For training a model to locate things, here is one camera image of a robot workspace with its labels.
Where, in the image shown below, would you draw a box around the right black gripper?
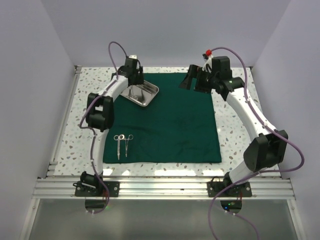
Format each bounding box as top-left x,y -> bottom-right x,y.
179,64 -> 219,95

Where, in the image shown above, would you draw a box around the stainless steel instrument tray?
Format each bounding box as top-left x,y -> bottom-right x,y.
120,80 -> 160,107

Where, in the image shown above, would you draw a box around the dark green surgical cloth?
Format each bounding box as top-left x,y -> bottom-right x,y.
103,73 -> 222,164

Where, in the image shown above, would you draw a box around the small steel hemostat clamp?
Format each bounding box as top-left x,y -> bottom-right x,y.
124,134 -> 134,158

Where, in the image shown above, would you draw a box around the steel surgical scissors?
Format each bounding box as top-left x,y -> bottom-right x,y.
113,134 -> 126,160

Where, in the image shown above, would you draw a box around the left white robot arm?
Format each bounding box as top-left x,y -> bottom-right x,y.
79,55 -> 144,197

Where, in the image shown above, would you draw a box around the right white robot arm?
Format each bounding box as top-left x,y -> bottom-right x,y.
179,56 -> 288,197

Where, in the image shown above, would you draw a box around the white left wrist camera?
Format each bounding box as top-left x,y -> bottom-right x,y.
129,55 -> 138,60

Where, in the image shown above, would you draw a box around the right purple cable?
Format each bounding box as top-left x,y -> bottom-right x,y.
208,47 -> 306,240

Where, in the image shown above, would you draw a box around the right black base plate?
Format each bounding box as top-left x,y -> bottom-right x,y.
206,176 -> 253,198

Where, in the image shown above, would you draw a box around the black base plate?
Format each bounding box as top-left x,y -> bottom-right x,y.
73,181 -> 120,198
206,176 -> 253,198

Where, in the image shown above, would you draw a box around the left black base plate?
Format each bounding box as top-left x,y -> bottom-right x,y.
73,181 -> 120,198

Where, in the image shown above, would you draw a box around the aluminium rail frame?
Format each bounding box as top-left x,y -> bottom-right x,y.
20,66 -> 307,240

